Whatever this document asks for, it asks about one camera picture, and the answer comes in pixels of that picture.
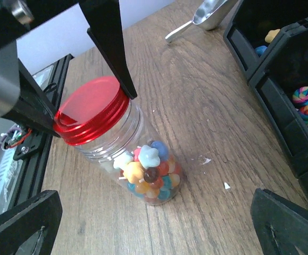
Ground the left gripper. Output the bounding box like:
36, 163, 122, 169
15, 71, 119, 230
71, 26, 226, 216
0, 1, 77, 137

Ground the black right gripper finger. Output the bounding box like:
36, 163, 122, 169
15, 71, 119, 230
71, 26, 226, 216
79, 0, 137, 99

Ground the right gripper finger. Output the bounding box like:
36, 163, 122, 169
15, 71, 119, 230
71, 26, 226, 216
0, 190, 63, 254
251, 189, 308, 254

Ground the red jar lid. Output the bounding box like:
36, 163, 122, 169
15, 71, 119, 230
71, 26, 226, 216
53, 76, 130, 146

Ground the silver metal scoop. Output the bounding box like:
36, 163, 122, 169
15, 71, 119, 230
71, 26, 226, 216
165, 0, 238, 43

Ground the clear plastic jar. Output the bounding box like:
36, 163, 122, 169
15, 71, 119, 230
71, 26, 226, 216
75, 101, 183, 206

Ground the black candy tray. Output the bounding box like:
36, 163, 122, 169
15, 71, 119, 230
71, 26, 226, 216
223, 0, 308, 198

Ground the white star candy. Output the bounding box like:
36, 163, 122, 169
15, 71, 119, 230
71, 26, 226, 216
113, 151, 134, 170

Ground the pale green star candy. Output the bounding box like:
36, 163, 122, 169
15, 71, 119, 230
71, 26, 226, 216
138, 145, 161, 169

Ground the blue candy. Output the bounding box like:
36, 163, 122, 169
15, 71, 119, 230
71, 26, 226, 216
151, 141, 169, 161

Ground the light blue slotted cable duct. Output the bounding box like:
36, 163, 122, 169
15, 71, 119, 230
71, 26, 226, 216
0, 149, 19, 214

